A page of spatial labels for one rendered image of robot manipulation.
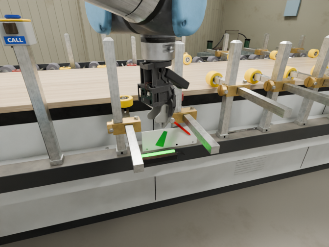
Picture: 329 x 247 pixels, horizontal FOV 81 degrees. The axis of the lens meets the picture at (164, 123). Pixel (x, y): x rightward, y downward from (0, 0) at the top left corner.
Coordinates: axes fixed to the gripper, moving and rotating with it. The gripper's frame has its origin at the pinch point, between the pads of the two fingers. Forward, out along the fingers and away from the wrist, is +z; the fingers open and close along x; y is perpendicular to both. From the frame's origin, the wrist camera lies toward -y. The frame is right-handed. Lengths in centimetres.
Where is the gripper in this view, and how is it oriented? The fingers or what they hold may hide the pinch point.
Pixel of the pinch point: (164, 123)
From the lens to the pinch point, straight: 62.7
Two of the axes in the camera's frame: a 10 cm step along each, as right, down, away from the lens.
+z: 0.0, 8.9, 4.6
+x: 6.6, 3.4, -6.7
